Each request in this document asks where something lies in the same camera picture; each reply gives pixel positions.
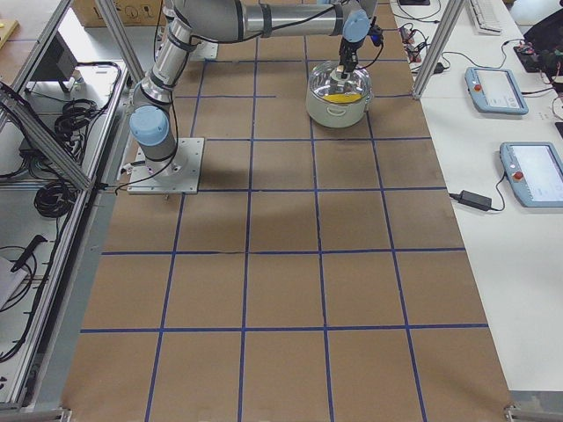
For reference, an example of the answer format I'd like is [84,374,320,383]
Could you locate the near teach pendant tablet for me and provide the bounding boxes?
[500,142,562,207]

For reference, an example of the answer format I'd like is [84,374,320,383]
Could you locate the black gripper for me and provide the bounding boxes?
[338,25,384,77]

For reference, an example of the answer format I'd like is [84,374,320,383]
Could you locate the yellow corn cob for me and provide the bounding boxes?
[323,92,363,104]

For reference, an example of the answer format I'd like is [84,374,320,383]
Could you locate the aluminium frame post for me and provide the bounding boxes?
[413,0,465,99]

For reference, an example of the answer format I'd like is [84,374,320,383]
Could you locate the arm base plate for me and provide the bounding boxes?
[189,41,219,62]
[126,138,205,194]

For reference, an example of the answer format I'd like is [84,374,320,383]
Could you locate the black power adapter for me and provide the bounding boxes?
[457,190,492,211]

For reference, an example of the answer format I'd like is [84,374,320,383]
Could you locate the white keyboard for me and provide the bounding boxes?
[466,0,502,35]

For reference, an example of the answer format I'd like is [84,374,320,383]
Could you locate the teach pendant tablet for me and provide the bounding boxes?
[464,67,529,115]
[500,142,562,207]

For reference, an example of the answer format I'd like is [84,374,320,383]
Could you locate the cardboard box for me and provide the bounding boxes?
[71,0,162,28]

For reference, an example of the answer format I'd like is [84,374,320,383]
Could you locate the glass pot lid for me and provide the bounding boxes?
[308,61,372,104]

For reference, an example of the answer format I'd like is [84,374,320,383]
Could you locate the far teach pendant tablet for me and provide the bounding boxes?
[464,67,529,115]

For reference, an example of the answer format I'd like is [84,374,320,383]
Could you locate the small circuit board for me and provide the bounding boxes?
[404,41,428,63]
[398,25,414,45]

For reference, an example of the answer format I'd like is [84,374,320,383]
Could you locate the pale green cooking pot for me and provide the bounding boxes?
[305,85,372,128]

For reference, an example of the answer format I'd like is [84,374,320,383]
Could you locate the coiled black cables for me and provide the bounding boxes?
[33,180,76,219]

